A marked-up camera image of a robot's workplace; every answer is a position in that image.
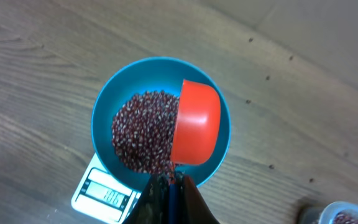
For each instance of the blue plastic bowl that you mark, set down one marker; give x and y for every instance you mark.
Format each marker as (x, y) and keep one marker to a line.
(153, 73)

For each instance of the red beans in bowl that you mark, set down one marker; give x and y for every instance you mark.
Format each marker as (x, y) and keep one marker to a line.
(142, 132)

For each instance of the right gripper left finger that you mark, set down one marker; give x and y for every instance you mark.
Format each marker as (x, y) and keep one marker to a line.
(152, 206)

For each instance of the white digital kitchen scale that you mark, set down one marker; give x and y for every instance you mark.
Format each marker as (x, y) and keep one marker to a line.
(101, 196)

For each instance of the clear plastic container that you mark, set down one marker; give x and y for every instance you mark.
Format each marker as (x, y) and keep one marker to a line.
(336, 212)

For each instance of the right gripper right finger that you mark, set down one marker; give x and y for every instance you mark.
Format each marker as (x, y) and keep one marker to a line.
(190, 207)

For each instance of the red measuring scoop blue handle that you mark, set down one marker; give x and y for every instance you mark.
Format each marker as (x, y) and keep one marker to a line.
(196, 130)

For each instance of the red beans in container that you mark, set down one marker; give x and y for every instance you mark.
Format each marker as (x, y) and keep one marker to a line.
(345, 218)

